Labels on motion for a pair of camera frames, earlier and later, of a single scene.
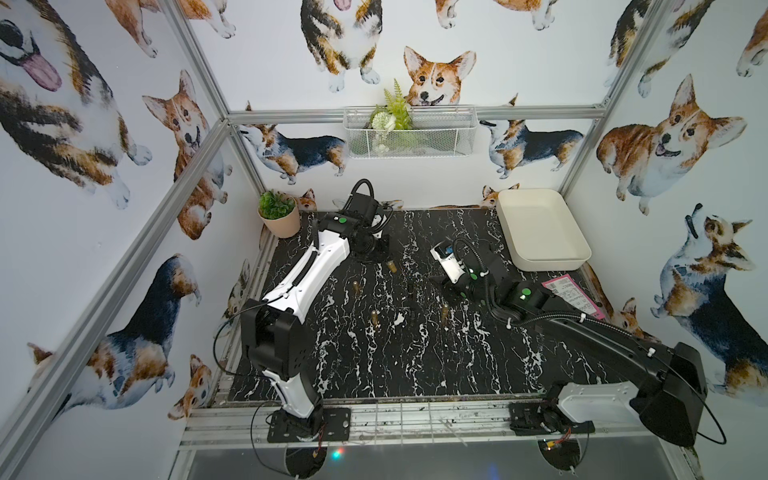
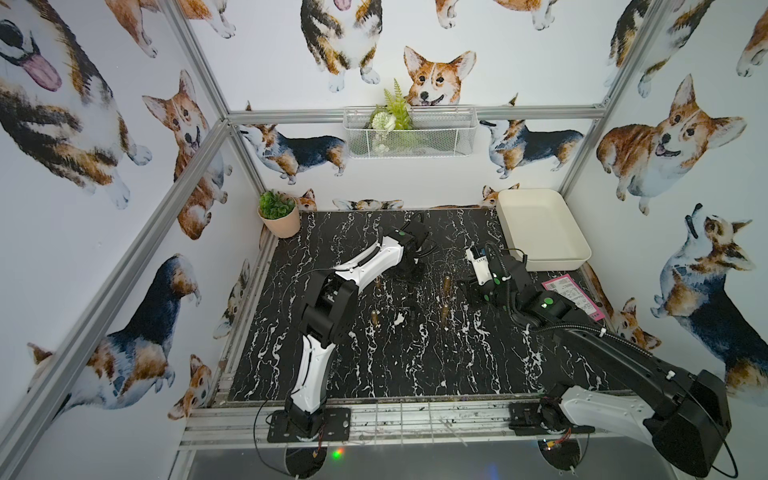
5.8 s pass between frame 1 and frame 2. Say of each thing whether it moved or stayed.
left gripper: moved
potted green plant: stayed
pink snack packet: stayed
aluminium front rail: stayed
